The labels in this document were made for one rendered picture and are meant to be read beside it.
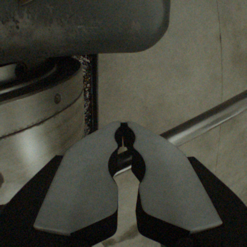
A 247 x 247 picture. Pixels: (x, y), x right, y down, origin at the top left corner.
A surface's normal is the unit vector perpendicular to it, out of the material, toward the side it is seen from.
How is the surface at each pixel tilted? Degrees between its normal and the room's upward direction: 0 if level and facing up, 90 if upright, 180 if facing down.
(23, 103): 27
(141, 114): 0
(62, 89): 48
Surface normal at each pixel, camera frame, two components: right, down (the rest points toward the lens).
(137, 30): 0.28, 0.87
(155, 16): 0.33, 0.71
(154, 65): 0.37, 0.45
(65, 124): 0.94, 0.20
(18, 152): 0.68, 0.37
